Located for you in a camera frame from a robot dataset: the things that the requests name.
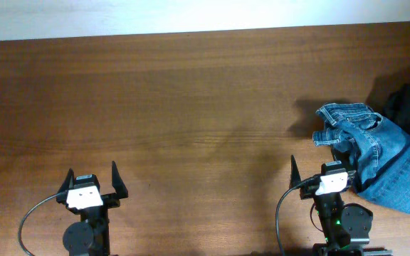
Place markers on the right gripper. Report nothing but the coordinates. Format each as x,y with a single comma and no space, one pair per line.
295,176

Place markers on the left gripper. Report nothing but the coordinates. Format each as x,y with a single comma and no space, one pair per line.
113,201

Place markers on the blue denim jeans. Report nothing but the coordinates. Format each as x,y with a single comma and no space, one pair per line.
378,148

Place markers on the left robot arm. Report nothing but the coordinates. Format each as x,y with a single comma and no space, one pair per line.
91,234

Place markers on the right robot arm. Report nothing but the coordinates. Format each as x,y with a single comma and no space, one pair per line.
345,227

